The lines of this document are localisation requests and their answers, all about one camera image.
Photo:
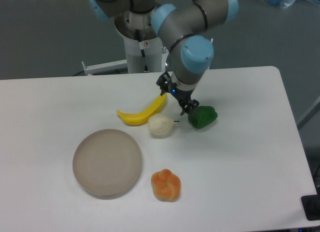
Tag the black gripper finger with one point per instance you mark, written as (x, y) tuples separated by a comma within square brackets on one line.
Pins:
[(188, 106), (165, 83)]

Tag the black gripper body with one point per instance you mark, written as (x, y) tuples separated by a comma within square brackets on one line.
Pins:
[(182, 92)]

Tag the yellow toy banana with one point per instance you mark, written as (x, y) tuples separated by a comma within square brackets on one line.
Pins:
[(138, 119)]

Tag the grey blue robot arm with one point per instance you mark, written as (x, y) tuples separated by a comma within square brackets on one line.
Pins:
[(179, 30)]

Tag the green toy bell pepper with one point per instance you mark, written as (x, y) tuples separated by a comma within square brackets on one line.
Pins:
[(202, 116)]

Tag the white toy pear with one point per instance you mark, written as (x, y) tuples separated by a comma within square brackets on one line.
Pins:
[(161, 126)]

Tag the orange knotted bread roll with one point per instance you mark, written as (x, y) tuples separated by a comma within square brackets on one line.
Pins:
[(166, 186)]

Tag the beige round plate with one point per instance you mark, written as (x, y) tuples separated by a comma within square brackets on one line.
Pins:
[(107, 163)]

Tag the black device at table edge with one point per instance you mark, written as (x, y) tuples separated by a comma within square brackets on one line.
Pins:
[(311, 206)]

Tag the white metal bracket left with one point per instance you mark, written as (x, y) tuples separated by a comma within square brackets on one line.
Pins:
[(104, 67)]

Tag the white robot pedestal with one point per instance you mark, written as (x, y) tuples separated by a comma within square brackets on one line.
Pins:
[(143, 48)]

